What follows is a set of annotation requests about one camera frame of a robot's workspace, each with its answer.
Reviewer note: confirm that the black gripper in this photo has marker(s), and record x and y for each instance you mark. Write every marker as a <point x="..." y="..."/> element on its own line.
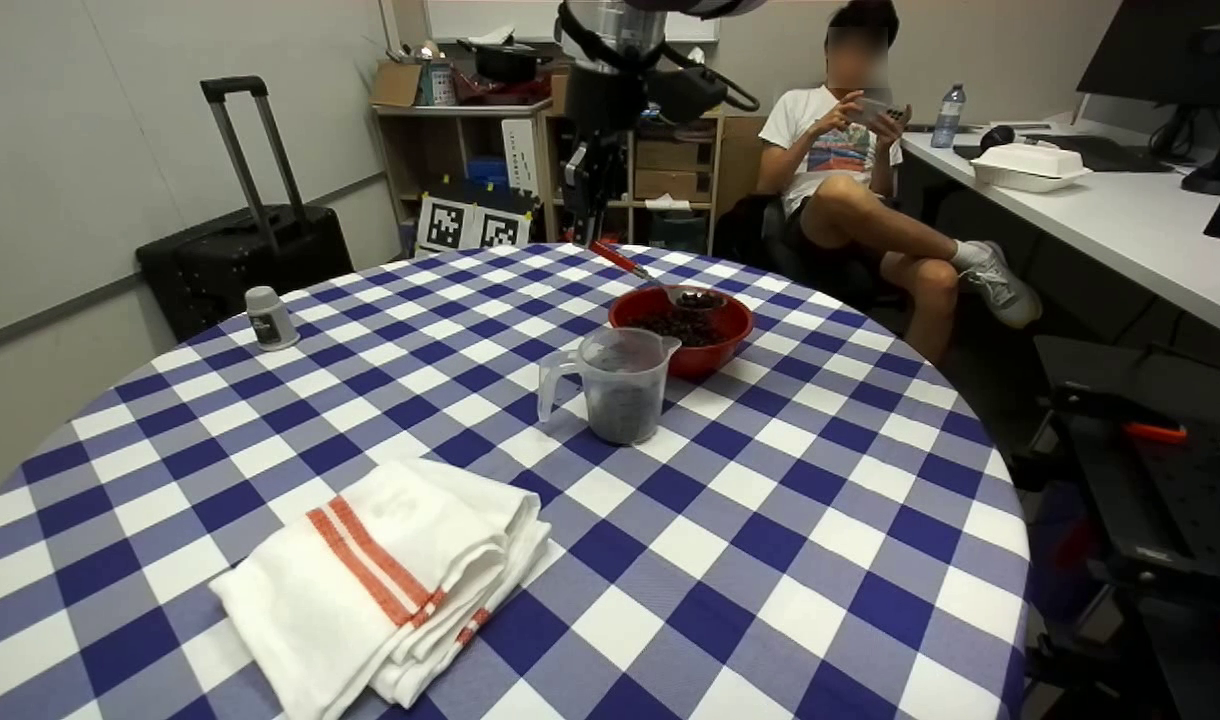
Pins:
<point x="594" y="182"/>

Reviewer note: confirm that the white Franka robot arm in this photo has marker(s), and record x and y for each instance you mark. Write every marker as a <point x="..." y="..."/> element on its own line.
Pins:
<point x="633" y="26"/>

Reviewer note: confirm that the clear plastic measuring jug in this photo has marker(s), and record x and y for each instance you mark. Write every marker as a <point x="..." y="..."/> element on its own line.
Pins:
<point x="621" y="372"/>

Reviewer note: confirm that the red bowl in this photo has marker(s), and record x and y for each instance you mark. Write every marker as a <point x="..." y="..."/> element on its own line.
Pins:
<point x="721" y="347"/>

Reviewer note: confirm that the wooden storage shelf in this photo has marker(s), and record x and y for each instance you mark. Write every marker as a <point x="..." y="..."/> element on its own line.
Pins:
<point x="500" y="144"/>

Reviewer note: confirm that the black white fiducial tag board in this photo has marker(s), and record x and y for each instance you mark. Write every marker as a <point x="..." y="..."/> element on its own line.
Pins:
<point x="504" y="229"/>
<point x="446" y="224"/>

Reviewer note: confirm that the black office chair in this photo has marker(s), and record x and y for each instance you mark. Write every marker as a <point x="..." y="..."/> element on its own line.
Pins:
<point x="754" y="234"/>

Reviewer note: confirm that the brown coffee beans heap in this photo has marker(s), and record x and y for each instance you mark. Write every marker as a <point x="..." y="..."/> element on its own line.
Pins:
<point x="697" y="312"/>
<point x="625" y="419"/>

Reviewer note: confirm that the brown cardboard box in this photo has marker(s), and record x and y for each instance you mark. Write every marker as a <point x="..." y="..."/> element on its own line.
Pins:
<point x="394" y="87"/>

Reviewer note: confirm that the seated person white shirt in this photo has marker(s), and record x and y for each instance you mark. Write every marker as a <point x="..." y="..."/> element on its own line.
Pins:
<point x="833" y="202"/>

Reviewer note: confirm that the black wheeled suitcase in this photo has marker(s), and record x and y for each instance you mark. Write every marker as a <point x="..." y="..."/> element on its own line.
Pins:
<point x="251" y="265"/>

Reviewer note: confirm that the clear water bottle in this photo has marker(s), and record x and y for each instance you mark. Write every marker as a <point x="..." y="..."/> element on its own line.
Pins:
<point x="951" y="123"/>

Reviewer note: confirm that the blue white checkered tablecloth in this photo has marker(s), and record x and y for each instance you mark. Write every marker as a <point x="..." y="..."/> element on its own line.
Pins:
<point x="769" y="533"/>

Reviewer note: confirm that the white sneaker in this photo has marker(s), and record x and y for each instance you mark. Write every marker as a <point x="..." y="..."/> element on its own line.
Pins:
<point x="1003" y="282"/>

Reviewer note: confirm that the white foam food container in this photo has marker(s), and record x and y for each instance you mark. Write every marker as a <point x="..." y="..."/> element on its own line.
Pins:
<point x="1031" y="164"/>

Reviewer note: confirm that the white towel orange stripes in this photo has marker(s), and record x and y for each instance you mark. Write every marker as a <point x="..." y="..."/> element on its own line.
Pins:
<point x="371" y="584"/>

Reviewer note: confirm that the black keyboard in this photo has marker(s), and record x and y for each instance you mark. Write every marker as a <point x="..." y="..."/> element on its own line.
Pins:
<point x="1115" y="152"/>

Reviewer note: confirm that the white office desk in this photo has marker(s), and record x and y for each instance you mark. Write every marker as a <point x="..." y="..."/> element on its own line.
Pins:
<point x="1142" y="243"/>

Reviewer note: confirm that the black computer monitor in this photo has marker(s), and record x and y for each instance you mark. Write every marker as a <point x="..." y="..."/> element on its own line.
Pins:
<point x="1170" y="47"/>

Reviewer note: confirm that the black equipment cart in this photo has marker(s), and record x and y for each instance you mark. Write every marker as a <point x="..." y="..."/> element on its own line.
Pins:
<point x="1153" y="533"/>

